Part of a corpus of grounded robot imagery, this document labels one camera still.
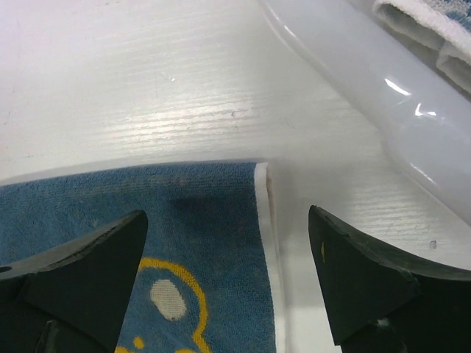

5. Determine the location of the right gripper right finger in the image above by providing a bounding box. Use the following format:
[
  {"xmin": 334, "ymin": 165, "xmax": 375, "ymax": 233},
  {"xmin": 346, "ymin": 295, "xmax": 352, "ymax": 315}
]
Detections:
[{"xmin": 308, "ymin": 206, "xmax": 470, "ymax": 352}]

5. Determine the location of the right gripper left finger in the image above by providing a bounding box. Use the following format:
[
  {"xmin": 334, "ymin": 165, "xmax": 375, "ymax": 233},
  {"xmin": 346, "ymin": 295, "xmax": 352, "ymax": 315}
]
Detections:
[{"xmin": 1, "ymin": 210, "xmax": 148, "ymax": 352}]

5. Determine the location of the yellow grey towel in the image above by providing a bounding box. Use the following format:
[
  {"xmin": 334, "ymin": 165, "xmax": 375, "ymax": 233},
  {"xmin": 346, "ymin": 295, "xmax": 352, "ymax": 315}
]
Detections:
[{"xmin": 1, "ymin": 162, "xmax": 286, "ymax": 352}]

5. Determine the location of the blue patterned towel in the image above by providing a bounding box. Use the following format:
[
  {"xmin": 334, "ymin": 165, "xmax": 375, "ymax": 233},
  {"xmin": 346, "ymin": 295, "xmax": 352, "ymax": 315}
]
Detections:
[{"xmin": 372, "ymin": 0, "xmax": 470, "ymax": 92}]

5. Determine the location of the empty white basket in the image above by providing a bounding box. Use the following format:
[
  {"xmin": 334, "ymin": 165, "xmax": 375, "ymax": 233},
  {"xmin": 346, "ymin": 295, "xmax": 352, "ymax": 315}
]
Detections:
[{"xmin": 261, "ymin": 1, "xmax": 470, "ymax": 220}]

